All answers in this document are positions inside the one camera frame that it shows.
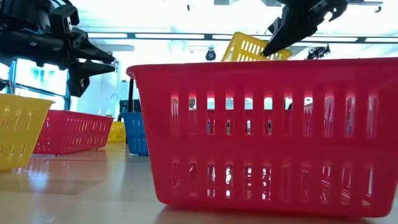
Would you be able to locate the black overhead camera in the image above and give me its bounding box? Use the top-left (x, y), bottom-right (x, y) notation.
top-left (205, 47), bottom-right (217, 62)

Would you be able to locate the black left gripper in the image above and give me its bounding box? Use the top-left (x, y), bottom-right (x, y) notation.
top-left (0, 28), bottom-right (116, 98)

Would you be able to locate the yellow plastic slotted basket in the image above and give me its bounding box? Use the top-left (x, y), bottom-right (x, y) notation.
top-left (0, 92), bottom-right (56, 172)
top-left (107, 121), bottom-right (127, 144)
top-left (221, 31), bottom-right (294, 62)

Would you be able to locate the red plastic slotted basket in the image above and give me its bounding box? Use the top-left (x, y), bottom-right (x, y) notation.
top-left (126, 57), bottom-right (398, 218)
top-left (32, 108), bottom-right (114, 156)

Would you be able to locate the black ceiling mounted device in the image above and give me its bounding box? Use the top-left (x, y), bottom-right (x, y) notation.
top-left (306, 44), bottom-right (331, 60)

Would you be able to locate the blue plastic slotted basket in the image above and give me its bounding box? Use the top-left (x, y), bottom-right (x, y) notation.
top-left (121, 111), bottom-right (149, 157)

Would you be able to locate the blue metal frame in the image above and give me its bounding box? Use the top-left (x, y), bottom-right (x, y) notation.
top-left (8, 58), bottom-right (73, 110)

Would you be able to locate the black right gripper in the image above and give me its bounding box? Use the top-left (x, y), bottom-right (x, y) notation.
top-left (262, 0), bottom-right (348, 57)

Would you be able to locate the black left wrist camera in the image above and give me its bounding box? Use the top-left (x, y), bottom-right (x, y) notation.
top-left (49, 4), bottom-right (80, 39)

